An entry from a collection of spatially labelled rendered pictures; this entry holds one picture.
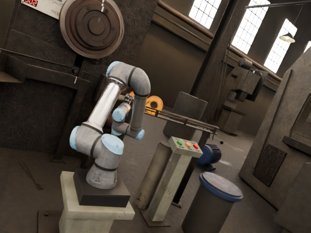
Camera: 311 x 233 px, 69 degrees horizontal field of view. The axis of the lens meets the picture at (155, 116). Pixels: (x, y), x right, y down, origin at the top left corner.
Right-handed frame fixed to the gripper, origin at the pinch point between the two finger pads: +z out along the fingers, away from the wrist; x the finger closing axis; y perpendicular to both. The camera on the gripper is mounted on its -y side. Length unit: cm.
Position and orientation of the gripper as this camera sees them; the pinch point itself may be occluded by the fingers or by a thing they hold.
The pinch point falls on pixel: (132, 100)
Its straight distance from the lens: 175.9
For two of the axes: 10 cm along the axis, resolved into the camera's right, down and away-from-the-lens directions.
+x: -9.2, -3.8, 0.2
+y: 3.3, -8.3, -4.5
